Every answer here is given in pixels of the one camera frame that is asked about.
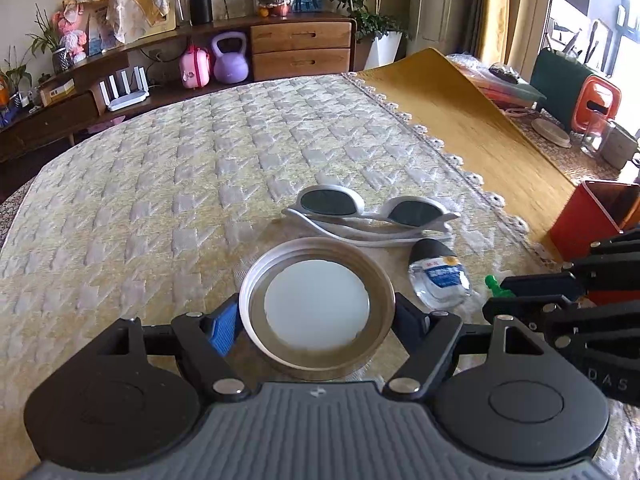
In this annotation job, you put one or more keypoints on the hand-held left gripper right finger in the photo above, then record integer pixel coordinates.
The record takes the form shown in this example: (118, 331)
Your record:
(406, 320)

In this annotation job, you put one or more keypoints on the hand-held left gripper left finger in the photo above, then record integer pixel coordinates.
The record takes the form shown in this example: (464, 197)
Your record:
(225, 329)

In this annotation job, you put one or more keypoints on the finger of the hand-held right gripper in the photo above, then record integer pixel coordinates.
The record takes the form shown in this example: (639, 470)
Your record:
(540, 284)
(515, 309)

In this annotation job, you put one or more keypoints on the small green plastic object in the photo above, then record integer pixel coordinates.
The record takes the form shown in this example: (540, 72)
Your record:
(495, 286)

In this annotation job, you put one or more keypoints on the orange storage box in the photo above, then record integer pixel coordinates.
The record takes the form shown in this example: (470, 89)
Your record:
(575, 225)

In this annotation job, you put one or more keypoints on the round metal jar lid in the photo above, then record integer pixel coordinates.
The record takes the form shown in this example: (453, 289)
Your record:
(315, 305)

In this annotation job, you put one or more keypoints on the small clear black-capped bottle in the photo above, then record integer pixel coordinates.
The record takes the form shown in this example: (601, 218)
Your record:
(440, 275)

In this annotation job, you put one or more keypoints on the woven table cover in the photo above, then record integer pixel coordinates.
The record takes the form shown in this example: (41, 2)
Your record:
(565, 165)

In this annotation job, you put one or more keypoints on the white swimming goggles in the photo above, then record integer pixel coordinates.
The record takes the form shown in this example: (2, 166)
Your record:
(330, 202)

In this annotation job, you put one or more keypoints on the white round coaster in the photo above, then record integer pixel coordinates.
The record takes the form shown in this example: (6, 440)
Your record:
(550, 132)

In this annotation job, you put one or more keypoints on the grey mug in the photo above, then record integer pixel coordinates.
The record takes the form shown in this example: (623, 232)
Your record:
(620, 147)

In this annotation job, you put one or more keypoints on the clear drinking glass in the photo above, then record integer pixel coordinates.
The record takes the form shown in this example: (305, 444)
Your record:
(595, 132)

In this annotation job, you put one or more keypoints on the green orange appliance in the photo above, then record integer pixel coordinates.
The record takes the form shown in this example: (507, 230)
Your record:
(555, 85)

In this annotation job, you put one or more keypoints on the pile of flat packets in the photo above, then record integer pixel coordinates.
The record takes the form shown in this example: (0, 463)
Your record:
(495, 85)

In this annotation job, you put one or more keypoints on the pink low box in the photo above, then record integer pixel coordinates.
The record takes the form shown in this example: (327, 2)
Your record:
(107, 124)

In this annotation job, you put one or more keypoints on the white router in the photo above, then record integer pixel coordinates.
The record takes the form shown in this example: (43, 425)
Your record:
(125, 95)

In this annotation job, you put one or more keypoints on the pink toy suitcase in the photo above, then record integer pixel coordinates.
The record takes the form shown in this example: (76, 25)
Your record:
(195, 69)

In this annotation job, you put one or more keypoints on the purple kettlebell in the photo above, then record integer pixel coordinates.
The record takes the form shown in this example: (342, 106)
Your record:
(231, 62)

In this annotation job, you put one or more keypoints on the wooden media cabinet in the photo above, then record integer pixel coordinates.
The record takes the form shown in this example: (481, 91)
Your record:
(50, 122)

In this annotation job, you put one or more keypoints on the white planter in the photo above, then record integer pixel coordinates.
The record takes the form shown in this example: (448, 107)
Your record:
(385, 50)

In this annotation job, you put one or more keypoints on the light wooden drawer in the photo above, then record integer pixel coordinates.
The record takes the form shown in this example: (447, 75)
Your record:
(300, 65)
(300, 36)

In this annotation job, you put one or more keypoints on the yellow curtain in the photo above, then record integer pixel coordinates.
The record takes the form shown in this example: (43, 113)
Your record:
(492, 10)

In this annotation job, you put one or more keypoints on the yellow cardboard box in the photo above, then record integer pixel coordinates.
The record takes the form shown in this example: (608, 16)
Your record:
(57, 92)

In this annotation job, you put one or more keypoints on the tall green houseplant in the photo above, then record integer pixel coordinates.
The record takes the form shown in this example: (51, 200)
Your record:
(370, 20)

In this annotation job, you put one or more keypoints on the small potted plant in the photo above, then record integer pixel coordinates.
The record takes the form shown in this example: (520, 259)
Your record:
(59, 57)

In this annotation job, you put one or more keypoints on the black cylinder speaker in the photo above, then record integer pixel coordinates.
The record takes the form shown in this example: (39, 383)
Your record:
(201, 6)

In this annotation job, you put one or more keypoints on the pink doll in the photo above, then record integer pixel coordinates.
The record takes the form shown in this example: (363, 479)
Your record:
(72, 30)

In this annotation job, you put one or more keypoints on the floral hanging cloth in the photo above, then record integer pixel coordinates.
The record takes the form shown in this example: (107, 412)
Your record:
(135, 0)

